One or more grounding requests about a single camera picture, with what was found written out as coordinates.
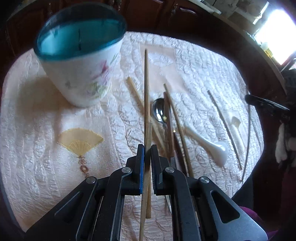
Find thin curved bamboo stick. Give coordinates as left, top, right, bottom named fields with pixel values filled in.
left=207, top=89, right=243, bottom=171

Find pale bamboo chopstick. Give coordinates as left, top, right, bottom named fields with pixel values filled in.
left=164, top=84, right=194, bottom=178

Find white gloved right hand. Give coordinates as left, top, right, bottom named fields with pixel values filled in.
left=275, top=123, right=295, bottom=167

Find cream quilted table cloth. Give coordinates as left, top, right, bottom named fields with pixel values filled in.
left=1, top=32, right=264, bottom=240

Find white ceramic spoon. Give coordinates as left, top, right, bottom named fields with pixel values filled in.
left=184, top=123, right=228, bottom=167

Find light bamboo chopstick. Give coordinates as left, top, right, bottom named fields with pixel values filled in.
left=139, top=49, right=152, bottom=240

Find white floral utensil holder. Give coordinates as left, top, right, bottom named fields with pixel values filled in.
left=34, top=2, right=127, bottom=108

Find dark wooden chopstick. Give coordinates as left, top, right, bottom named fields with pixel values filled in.
left=145, top=121, right=152, bottom=219

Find steel spoon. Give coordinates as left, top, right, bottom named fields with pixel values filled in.
left=152, top=98, right=167, bottom=129

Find wooden kitchen cabinets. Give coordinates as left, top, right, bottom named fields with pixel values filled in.
left=1, top=1, right=286, bottom=100

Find brown wooden chopstick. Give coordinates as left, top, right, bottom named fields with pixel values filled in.
left=164, top=91, right=175, bottom=163

